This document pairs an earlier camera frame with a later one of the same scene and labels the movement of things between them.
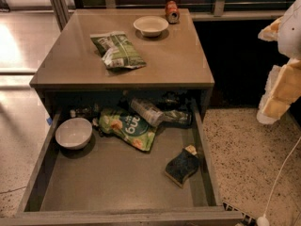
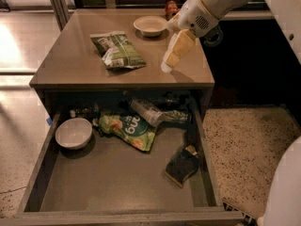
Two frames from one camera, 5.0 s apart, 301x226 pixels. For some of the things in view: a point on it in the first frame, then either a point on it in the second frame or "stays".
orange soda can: (172, 12) stays
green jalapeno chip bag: (118, 52) stays
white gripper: (291, 35) to (195, 19)
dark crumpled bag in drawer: (177, 116) stays
